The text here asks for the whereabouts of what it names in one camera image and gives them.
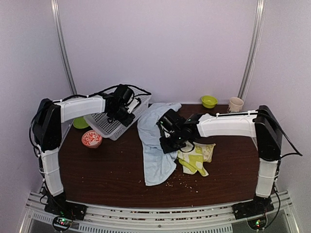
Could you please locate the green patterned white towel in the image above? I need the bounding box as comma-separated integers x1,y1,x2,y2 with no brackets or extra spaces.
177,143,216,177

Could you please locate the light blue towel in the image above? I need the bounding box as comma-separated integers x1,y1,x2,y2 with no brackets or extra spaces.
137,103,182,186

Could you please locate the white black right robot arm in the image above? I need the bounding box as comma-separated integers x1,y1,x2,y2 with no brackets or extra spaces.
157,105,282,215

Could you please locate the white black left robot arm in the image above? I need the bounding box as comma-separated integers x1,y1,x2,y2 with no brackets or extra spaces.
31,93,140,216

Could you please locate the white perforated plastic basket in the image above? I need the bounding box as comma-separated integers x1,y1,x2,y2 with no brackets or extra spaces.
84,84,152,141

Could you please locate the green plate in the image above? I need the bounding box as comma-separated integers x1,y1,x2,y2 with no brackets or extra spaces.
73,117,89,129

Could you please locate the red patterned bowl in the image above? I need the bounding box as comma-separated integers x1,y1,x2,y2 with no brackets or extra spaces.
81,130,103,149

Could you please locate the small green bowl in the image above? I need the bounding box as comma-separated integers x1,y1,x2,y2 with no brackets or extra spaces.
201,95,218,109

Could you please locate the floral ceramic cup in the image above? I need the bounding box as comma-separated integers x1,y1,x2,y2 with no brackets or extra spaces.
227,97,244,113

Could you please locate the right circuit board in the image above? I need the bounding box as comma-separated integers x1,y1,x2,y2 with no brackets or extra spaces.
247,216,267,231

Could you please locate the circuit board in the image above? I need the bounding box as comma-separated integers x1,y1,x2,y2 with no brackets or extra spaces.
247,216,267,231
52,216,72,231

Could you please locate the left circuit board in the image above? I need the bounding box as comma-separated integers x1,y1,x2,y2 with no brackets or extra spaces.
52,216,72,231

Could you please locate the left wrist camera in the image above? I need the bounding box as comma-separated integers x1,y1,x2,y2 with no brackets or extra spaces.
112,84,141,114

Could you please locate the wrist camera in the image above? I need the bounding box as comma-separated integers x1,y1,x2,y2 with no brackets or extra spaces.
157,109,186,137
112,84,141,114

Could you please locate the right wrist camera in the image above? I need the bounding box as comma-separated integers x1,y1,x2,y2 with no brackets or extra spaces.
157,109,186,137

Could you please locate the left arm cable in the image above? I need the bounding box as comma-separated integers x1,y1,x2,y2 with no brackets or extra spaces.
28,83,153,151

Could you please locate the left aluminium corner post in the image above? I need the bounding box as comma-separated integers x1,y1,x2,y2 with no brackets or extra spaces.
51,0,77,94

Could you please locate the aluminium corner post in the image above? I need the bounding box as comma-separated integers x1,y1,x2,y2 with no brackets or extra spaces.
238,0,266,101
51,0,77,94

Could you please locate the right aluminium corner post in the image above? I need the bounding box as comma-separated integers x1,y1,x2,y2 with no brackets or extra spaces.
238,0,266,101

